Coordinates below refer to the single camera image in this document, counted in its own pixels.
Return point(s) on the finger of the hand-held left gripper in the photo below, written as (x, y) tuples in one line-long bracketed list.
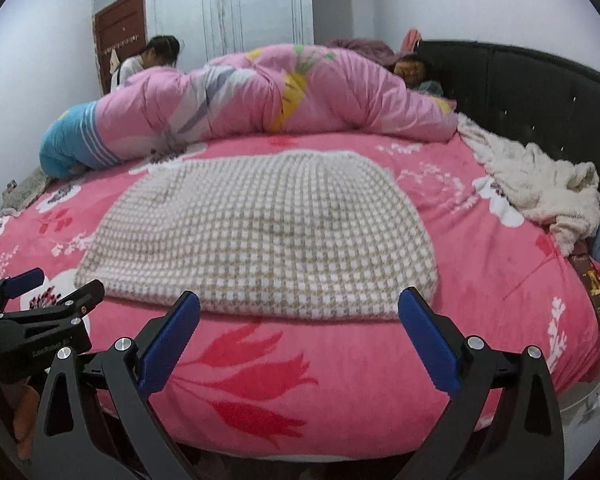
[(75, 300), (22, 281)]

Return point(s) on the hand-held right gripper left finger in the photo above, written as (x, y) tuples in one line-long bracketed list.
[(170, 345)]

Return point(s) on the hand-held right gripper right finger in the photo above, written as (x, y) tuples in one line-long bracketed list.
[(427, 345)]

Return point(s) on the beige white checked knit garment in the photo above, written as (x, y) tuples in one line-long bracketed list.
[(260, 230)]

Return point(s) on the person's left hand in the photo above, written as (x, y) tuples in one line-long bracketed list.
[(24, 420)]

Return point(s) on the grey green mat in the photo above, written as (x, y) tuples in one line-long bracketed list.
[(27, 190)]

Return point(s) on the pink floral blanket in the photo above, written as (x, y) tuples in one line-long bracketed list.
[(330, 360)]

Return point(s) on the white fluffy blanket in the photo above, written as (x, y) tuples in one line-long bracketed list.
[(540, 180)]

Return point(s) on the white item hanging on door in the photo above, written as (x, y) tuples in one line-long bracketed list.
[(113, 62)]

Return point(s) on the teal pillow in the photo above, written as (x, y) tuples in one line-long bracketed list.
[(432, 88)]

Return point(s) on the pink and blue duvet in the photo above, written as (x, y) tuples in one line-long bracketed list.
[(330, 90)]

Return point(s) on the black padded headboard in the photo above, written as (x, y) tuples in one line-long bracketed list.
[(530, 90)]

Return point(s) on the brown door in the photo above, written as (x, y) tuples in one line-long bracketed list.
[(125, 20)]

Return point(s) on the pink plush item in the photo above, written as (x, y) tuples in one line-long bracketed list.
[(411, 40)]

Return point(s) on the purple blanket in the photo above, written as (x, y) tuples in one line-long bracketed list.
[(360, 46)]

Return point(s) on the white wardrobe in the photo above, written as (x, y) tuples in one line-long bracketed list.
[(230, 10)]

